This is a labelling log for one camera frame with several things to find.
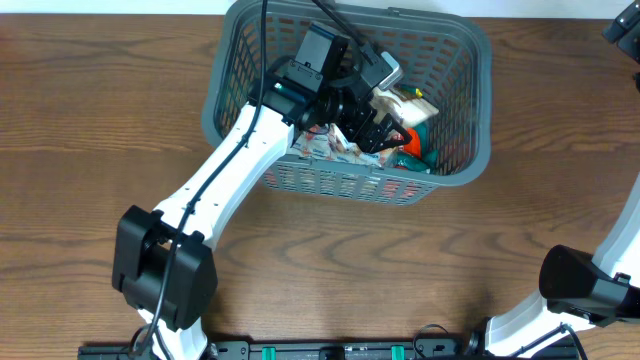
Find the beige brown snack bag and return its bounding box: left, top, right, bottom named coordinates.
left=369, top=88, right=439, bottom=128

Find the blue tissue pack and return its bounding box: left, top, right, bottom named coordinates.
left=287, top=124, right=397, bottom=168

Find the green coffee bag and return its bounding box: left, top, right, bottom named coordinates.
left=392, top=84, right=440, bottom=175

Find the grey plastic basket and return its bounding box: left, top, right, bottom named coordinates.
left=201, top=0, right=492, bottom=205

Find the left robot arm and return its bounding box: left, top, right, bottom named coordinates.
left=112, top=23, right=402, bottom=359

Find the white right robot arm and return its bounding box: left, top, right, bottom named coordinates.
left=395, top=10, right=639, bottom=359

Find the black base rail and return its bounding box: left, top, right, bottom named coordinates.
left=77, top=336, right=581, bottom=360

